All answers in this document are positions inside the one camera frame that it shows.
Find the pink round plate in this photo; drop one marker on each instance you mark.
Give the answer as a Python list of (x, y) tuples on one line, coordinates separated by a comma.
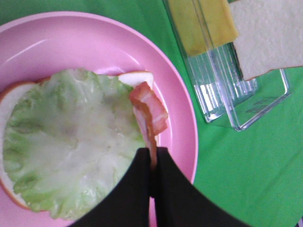
[(37, 46)]

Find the bacon strip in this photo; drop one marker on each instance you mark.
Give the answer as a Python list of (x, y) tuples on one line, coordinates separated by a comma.
[(151, 116)]

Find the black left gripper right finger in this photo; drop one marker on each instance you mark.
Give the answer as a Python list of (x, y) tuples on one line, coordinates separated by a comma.
[(179, 204)]

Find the green tablecloth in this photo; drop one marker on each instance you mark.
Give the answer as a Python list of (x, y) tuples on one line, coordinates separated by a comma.
[(256, 174)]

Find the right clear plastic tray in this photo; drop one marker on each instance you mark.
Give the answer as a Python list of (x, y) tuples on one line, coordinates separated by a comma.
[(225, 98)]

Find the bread slice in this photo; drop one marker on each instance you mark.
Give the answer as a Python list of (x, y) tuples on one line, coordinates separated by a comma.
[(270, 35), (8, 99)]

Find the yellow cheese slice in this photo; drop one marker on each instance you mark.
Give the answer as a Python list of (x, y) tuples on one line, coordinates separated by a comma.
[(203, 25)]

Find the green lettuce leaf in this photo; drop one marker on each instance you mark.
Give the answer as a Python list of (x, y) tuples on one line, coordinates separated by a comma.
[(69, 141)]

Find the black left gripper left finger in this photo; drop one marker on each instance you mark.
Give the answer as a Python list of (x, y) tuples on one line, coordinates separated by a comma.
[(127, 205)]

